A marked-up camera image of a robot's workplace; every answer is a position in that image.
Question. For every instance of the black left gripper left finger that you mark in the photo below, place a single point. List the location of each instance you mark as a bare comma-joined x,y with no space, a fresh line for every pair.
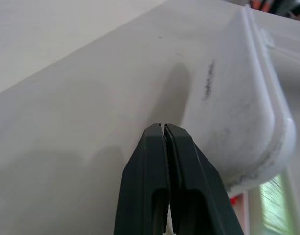
142,183

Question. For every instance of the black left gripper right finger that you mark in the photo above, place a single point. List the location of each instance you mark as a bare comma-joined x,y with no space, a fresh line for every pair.
196,191

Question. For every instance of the red black marker pen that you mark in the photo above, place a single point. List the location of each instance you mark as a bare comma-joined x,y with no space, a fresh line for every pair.
234,200

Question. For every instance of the white plastic pencil case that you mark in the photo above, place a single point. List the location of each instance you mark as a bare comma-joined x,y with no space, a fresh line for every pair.
237,102

